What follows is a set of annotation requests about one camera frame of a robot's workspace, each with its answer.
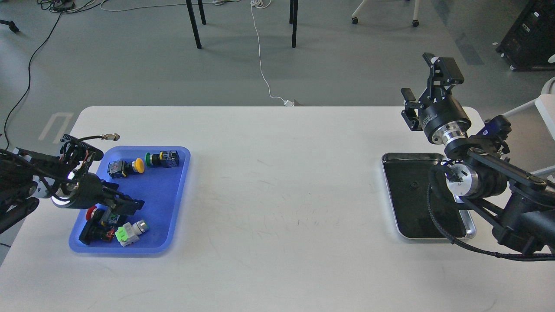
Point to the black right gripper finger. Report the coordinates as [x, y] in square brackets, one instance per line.
[413, 110]
[444, 74]

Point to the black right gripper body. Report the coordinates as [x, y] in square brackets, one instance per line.
[441, 117]

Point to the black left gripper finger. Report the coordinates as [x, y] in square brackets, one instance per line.
[93, 230]
[120, 203]

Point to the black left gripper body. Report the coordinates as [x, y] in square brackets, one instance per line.
[87, 192]

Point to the small black gear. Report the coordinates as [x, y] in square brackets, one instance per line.
[414, 185]

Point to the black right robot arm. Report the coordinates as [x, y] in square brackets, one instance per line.
[475, 177]

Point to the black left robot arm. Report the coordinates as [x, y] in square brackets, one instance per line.
[28, 176]

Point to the blue plastic tray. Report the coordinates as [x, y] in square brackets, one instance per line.
[161, 190]

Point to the silver metal tray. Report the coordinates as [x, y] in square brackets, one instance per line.
[410, 207]

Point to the white office chair base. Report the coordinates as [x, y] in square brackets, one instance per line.
[374, 11]

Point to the black equipment case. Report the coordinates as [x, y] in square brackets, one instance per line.
[529, 44]

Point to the white chair at right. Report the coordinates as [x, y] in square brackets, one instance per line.
[532, 139]

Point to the black table legs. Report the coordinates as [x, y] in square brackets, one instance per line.
[258, 4]

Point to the red push button switch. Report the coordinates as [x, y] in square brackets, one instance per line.
[111, 219]

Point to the white green switch module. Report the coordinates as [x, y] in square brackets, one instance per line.
[128, 233]

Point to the yellow push button switch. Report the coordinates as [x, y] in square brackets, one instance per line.
[121, 168]

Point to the green push button switch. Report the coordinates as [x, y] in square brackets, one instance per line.
[166, 159]

